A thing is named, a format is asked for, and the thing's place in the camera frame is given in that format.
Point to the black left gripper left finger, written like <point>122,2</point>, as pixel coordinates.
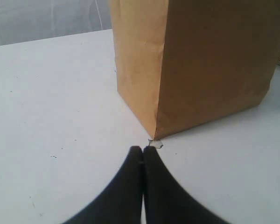
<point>121,201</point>

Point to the torn white paper scrap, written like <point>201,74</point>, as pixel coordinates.
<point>155,143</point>

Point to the brown paper shopping bag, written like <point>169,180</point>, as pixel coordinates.
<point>182,63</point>

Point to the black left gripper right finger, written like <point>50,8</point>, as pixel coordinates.
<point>166,201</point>

